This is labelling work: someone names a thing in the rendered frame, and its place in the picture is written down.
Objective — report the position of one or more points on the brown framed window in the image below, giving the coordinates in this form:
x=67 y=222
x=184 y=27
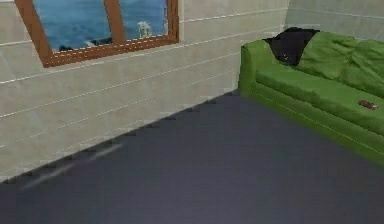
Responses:
x=110 y=45

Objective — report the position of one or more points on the black cushion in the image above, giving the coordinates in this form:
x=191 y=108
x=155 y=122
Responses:
x=290 y=46

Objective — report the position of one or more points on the green sofa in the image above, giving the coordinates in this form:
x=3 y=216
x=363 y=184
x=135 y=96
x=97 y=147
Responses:
x=320 y=90

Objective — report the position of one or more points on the dark red remote control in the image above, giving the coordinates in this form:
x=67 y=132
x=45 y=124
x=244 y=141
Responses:
x=367 y=104

